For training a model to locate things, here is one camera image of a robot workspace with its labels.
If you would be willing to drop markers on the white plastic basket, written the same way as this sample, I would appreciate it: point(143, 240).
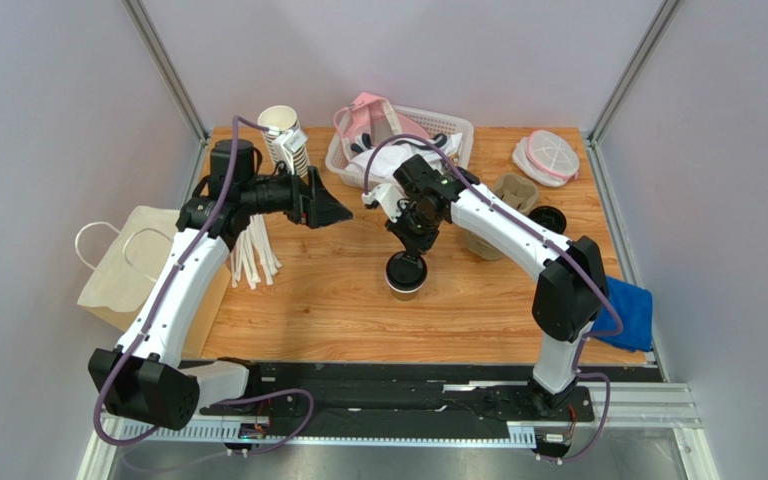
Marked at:
point(432, 122)

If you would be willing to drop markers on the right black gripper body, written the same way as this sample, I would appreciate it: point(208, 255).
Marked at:
point(413, 237)

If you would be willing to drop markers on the brown paper coffee cup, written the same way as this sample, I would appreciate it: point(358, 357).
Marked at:
point(405, 292)

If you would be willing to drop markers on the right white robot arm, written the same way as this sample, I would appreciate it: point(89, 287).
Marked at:
point(571, 285)

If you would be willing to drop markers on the stack of paper cups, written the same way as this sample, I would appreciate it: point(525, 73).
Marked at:
point(276, 119)

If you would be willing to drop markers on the blue cloth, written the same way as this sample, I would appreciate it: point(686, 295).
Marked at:
point(635, 307)

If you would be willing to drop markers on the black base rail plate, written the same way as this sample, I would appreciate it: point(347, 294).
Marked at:
point(411, 402)

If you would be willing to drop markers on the paper bag with handles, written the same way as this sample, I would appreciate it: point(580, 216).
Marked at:
point(122, 280)

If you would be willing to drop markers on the black coffee cup lid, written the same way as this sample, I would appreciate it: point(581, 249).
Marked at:
point(404, 269)

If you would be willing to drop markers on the white crumpled plastic bag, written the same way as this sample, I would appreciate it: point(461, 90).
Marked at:
point(394, 154)

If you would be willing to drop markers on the pink plastic bag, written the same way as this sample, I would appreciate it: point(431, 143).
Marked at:
point(372, 115)

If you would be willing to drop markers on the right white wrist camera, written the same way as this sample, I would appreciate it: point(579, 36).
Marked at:
point(386, 197)

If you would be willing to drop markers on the stack of black lids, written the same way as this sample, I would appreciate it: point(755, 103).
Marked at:
point(550, 218)

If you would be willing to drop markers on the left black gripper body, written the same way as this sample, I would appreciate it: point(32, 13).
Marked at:
point(298, 208)

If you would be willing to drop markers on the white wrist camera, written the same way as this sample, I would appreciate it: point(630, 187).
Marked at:
point(386, 197)
point(289, 143)

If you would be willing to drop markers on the pile of wrapped straws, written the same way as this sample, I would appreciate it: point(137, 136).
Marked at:
point(253, 260)

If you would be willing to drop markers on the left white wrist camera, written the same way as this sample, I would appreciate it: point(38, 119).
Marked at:
point(289, 143)

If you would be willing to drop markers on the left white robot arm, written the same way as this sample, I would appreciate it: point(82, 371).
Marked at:
point(141, 377)

